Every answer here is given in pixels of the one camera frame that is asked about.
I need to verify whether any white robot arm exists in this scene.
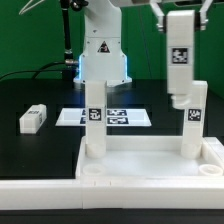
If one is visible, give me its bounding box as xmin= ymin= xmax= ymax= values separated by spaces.
xmin=72 ymin=0 xmax=215 ymax=96

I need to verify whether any white front guide rail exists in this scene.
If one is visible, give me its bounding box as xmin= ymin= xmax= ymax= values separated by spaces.
xmin=0 ymin=177 xmax=224 ymax=210

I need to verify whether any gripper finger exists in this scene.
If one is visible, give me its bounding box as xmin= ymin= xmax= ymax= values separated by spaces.
xmin=195 ymin=0 xmax=213 ymax=31
xmin=150 ymin=1 xmax=166 ymax=33

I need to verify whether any black cable on table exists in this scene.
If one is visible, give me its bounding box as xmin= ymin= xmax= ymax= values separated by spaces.
xmin=0 ymin=61 xmax=75 ymax=84

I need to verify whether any black hose cable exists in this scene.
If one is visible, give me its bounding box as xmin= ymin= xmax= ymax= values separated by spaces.
xmin=59 ymin=0 xmax=90 ymax=67

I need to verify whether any fiducial marker sheet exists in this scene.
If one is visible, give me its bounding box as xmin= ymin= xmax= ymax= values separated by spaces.
xmin=56 ymin=108 xmax=151 ymax=127

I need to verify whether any white desk top tray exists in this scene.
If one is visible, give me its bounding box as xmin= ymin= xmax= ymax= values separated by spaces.
xmin=75 ymin=135 xmax=224 ymax=179

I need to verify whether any white right guide block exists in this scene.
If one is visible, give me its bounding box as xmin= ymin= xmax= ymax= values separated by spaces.
xmin=202 ymin=137 xmax=224 ymax=169

